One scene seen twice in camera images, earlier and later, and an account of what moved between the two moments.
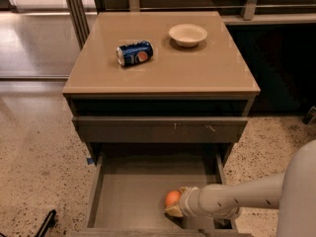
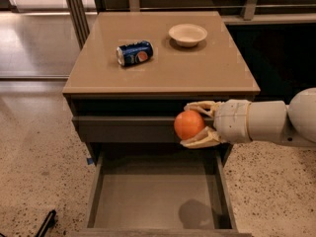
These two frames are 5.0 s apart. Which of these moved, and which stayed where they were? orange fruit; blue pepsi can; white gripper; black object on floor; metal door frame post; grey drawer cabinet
Moved: orange fruit; white gripper
Stayed: black object on floor; grey drawer cabinet; metal door frame post; blue pepsi can
